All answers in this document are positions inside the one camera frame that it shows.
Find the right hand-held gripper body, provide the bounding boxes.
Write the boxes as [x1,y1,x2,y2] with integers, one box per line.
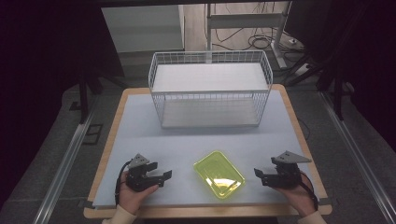
[262,150,313,189]

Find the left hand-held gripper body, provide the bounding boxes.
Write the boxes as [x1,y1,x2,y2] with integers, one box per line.
[125,153,159,192]

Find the person's left hand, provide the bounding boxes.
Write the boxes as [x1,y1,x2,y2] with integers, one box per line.
[118,171,160,216]

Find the person's right hand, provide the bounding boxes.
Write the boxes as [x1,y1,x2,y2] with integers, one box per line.
[273,171,317,218]

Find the pale grey table sheet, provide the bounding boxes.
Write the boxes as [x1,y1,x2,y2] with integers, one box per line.
[92,89,329,209]

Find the yellow-green plastic tray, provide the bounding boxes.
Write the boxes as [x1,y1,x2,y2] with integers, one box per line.
[192,150,247,201]

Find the dark floor plate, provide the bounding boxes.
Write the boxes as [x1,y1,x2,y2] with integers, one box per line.
[81,123,105,146]

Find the black tripod stand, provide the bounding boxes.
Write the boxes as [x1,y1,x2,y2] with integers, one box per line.
[68,69,129,125]

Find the white power strip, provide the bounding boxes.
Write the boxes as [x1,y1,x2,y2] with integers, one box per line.
[292,63,311,77]

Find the black metal stand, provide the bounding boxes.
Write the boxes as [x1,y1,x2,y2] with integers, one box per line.
[284,3,372,121]

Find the white cabinet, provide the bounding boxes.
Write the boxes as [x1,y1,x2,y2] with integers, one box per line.
[101,4,186,53]

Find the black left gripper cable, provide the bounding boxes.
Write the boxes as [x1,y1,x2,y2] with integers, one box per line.
[114,160,133,207]

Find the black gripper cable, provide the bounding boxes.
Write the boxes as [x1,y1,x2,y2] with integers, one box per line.
[299,171,319,212]
[114,160,133,207]

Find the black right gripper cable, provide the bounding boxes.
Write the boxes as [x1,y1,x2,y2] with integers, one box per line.
[299,171,319,212]

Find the metal floor rail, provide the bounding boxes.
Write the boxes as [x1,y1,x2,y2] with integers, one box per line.
[320,91,396,224]
[32,98,98,224]

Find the white wire shelf rack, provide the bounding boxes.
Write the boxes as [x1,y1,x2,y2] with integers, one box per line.
[148,49,275,129]

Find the black floor cables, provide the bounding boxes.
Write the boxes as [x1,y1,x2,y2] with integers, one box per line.
[204,2,304,62]

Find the white metal desk frame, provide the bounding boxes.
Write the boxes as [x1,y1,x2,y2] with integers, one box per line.
[205,1,293,70]

